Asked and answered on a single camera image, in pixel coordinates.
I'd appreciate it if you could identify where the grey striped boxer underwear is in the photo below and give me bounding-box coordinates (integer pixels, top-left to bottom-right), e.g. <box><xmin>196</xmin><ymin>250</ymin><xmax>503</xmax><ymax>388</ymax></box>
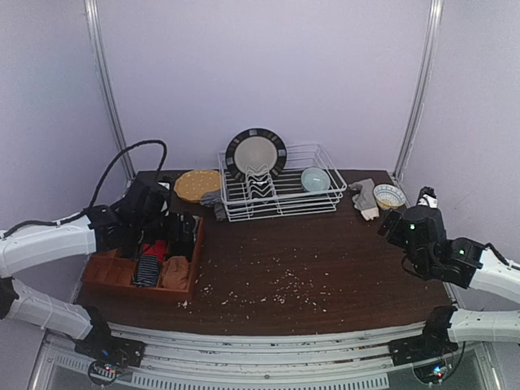
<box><xmin>200</xmin><ymin>190</ymin><xmax>227</xmax><ymax>221</ymax></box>

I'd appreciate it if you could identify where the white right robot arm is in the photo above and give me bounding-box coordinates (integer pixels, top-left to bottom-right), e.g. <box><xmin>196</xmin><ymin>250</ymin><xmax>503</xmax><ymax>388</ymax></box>
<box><xmin>379</xmin><ymin>206</ymin><xmax>519</xmax><ymax>347</ymax></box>

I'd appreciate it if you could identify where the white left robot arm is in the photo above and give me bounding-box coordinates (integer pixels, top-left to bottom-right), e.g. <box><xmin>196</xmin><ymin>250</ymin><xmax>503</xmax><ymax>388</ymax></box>
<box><xmin>1</xmin><ymin>180</ymin><xmax>201</xmax><ymax>346</ymax></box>

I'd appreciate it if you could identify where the red rolled underwear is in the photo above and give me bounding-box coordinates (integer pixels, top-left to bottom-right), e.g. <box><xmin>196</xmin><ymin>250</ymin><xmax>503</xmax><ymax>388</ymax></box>
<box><xmin>141</xmin><ymin>240</ymin><xmax>168</xmax><ymax>262</ymax></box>

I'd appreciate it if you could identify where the brown rolled underwear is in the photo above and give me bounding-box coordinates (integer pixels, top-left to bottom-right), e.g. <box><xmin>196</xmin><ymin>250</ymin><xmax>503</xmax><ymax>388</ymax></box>
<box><xmin>160</xmin><ymin>256</ymin><xmax>189</xmax><ymax>290</ymax></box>

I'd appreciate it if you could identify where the navy striped rolled underwear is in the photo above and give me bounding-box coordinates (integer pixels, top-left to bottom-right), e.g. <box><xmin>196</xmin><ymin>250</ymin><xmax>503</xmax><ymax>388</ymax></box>
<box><xmin>132</xmin><ymin>256</ymin><xmax>160</xmax><ymax>288</ymax></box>

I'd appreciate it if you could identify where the yellow dotted plate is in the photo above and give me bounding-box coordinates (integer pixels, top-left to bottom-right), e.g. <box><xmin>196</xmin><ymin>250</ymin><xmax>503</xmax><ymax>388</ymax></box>
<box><xmin>174</xmin><ymin>170</ymin><xmax>221</xmax><ymax>203</ymax></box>

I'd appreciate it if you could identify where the yellow patterned white bowl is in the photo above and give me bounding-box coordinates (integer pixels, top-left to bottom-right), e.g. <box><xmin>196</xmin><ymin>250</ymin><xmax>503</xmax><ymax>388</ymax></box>
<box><xmin>373</xmin><ymin>184</ymin><xmax>406</xmax><ymax>210</ymax></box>

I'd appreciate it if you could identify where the grey beige sock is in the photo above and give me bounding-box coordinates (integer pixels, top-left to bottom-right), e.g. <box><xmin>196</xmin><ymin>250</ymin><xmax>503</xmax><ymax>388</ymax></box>
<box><xmin>348</xmin><ymin>179</ymin><xmax>379</xmax><ymax>221</ymax></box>

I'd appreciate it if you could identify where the brown wooden organizer box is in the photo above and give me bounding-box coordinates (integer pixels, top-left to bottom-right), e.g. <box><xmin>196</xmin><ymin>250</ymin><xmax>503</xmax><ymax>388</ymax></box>
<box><xmin>82</xmin><ymin>218</ymin><xmax>204</xmax><ymax>302</ymax></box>

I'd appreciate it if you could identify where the black rimmed grey plate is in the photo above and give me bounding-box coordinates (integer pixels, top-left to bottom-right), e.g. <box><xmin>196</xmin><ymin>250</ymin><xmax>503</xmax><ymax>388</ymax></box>
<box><xmin>224</xmin><ymin>128</ymin><xmax>288</xmax><ymax>182</ymax></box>

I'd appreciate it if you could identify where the light blue bowl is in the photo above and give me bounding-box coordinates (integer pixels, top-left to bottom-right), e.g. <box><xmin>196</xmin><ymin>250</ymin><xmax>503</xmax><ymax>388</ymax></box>
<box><xmin>301</xmin><ymin>167</ymin><xmax>331</xmax><ymax>193</ymax></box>

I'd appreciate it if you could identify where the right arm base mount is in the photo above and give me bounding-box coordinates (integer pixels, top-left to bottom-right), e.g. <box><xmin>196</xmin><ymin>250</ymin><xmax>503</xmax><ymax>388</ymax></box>
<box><xmin>388</xmin><ymin>305</ymin><xmax>461</xmax><ymax>386</ymax></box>

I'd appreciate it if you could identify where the white wire dish rack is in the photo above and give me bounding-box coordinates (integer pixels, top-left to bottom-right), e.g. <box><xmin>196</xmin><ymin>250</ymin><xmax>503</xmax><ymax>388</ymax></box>
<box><xmin>218</xmin><ymin>144</ymin><xmax>347</xmax><ymax>222</ymax></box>

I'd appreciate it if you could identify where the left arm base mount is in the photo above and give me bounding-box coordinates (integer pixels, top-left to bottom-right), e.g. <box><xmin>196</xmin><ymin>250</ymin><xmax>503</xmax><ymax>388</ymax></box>
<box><xmin>73</xmin><ymin>322</ymin><xmax>145</xmax><ymax>388</ymax></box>

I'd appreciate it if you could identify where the aluminium front rail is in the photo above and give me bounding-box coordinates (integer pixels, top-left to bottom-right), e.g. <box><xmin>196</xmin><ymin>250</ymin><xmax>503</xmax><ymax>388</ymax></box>
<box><xmin>30</xmin><ymin>323</ymin><xmax>503</xmax><ymax>390</ymax></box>

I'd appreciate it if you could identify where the left aluminium frame post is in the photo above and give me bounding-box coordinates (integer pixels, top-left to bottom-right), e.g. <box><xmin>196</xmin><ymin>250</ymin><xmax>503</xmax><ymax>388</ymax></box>
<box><xmin>84</xmin><ymin>0</ymin><xmax>137</xmax><ymax>182</ymax></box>

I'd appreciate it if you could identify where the aluminium frame post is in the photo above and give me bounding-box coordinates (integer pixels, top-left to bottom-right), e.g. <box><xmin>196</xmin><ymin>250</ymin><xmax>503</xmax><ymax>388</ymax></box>
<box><xmin>392</xmin><ymin>0</ymin><xmax>444</xmax><ymax>182</ymax></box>
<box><xmin>84</xmin><ymin>0</ymin><xmax>137</xmax><ymax>182</ymax></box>

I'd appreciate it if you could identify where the right aluminium frame post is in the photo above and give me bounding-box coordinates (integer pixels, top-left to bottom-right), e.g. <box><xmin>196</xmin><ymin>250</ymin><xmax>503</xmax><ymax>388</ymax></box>
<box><xmin>392</xmin><ymin>0</ymin><xmax>444</xmax><ymax>182</ymax></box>

